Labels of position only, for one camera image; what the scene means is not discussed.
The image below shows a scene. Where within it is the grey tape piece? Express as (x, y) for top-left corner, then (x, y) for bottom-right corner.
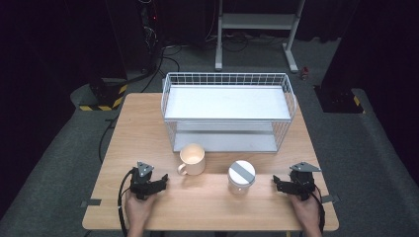
(319, 194), (341, 204)
(80, 198), (103, 208)

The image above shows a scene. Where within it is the black yellow striped base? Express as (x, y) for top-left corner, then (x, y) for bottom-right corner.
(78, 78), (128, 112)
(313, 85), (366, 115)

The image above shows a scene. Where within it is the white metal stand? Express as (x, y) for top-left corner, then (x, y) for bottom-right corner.
(214, 0), (306, 74)

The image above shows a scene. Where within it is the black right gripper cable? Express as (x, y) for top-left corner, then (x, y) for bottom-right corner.
(310, 186), (327, 234)

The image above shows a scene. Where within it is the glass jar with white lid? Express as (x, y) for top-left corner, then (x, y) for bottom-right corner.
(227, 159), (257, 196)

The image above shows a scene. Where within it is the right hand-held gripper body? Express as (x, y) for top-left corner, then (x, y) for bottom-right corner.
(289, 161), (322, 201)

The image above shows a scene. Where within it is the white wire two-tier rack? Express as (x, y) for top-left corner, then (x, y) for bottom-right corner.
(160, 72), (298, 154)

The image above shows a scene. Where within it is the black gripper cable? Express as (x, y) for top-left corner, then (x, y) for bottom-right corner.
(310, 186), (327, 234)
(117, 167), (136, 237)

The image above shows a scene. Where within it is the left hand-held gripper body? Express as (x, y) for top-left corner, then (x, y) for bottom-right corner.
(129, 161), (156, 201)

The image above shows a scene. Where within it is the person's right hand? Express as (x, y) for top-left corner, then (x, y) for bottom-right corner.
(290, 193), (322, 231)

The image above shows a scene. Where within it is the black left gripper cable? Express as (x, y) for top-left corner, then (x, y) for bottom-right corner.
(117, 167), (136, 237)

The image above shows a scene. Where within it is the cream ceramic mug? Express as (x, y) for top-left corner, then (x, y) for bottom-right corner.
(177, 142), (207, 177)

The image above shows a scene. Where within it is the dark equipment tower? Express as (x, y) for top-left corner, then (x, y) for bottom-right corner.
(136, 0), (166, 74)

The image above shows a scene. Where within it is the thin black floor cable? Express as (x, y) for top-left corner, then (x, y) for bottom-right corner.
(98, 116), (121, 164)

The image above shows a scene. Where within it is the person's left hand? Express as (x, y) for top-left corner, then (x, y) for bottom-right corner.
(124, 191), (158, 229)

